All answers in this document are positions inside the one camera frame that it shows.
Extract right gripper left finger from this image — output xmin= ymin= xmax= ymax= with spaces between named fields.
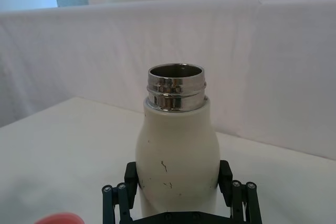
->
xmin=101 ymin=161 xmax=144 ymax=224

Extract white curtain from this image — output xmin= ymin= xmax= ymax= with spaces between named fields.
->
xmin=0 ymin=0 xmax=336 ymax=141

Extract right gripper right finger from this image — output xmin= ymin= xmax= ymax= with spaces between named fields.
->
xmin=217 ymin=159 xmax=264 ymax=224

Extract pink plastic cup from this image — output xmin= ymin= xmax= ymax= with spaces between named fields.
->
xmin=34 ymin=206 xmax=85 ymax=224

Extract cream vacuum bottle steel neck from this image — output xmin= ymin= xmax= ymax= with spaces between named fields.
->
xmin=134 ymin=62 xmax=221 ymax=224

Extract white tablecloth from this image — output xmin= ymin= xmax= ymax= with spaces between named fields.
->
xmin=0 ymin=96 xmax=336 ymax=224

